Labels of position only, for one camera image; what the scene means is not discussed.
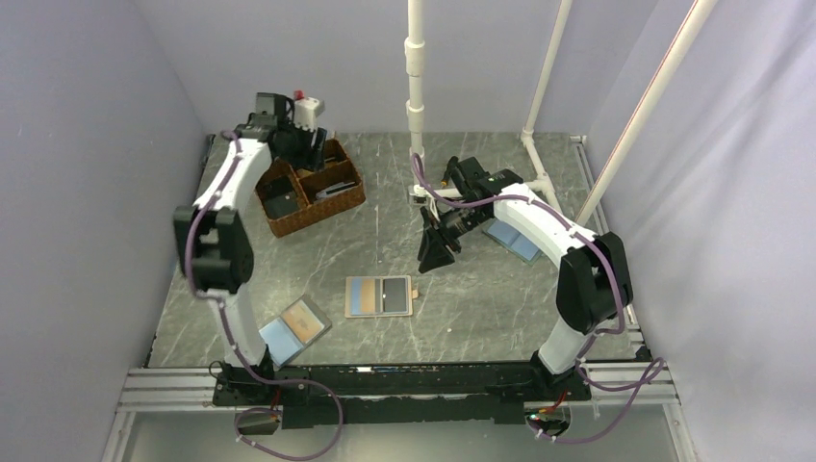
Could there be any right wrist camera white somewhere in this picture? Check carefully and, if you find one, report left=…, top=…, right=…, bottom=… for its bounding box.
left=408, top=185, right=432, bottom=206

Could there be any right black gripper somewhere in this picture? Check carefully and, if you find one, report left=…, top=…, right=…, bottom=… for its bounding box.
left=418, top=200, right=490, bottom=273

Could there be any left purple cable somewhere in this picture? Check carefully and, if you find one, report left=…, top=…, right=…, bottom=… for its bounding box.
left=185, top=130, right=345, bottom=462

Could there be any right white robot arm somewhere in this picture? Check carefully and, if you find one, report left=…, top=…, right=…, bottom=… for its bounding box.
left=412, top=155, right=633, bottom=399

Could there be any tan blue card holder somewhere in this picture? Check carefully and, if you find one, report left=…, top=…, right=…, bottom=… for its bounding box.
left=344, top=275, right=420, bottom=319

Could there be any brown wicker divided basket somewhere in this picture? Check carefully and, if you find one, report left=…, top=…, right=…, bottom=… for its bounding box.
left=255, top=139, right=366, bottom=238

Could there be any black item in basket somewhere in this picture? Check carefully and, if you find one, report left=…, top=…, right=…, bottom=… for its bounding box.
left=263, top=192, right=300, bottom=219

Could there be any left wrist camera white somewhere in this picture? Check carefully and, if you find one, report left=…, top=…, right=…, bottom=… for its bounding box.
left=293, top=90, right=325, bottom=131

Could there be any black orange screwdriver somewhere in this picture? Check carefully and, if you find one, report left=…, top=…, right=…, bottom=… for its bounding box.
left=441, top=156, right=459, bottom=187

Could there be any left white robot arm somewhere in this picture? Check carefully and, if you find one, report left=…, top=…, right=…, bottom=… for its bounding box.
left=172, top=92, right=328, bottom=404

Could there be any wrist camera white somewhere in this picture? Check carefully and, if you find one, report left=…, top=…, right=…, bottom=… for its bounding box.
left=408, top=185, right=432, bottom=206
left=293, top=90, right=325, bottom=131

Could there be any white pvc pipe frame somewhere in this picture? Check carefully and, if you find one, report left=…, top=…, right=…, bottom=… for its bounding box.
left=403, top=0, right=722, bottom=224

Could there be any blue orange card holder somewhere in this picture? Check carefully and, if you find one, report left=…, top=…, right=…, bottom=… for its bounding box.
left=259, top=295, right=332, bottom=369

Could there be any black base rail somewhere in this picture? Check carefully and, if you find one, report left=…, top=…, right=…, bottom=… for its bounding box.
left=213, top=360, right=592, bottom=429

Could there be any blue open card holder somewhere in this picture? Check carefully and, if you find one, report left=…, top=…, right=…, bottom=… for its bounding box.
left=483, top=220, right=541, bottom=265

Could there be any silver grey vip card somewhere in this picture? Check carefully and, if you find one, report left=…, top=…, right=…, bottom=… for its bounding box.
left=316, top=182, right=356, bottom=200

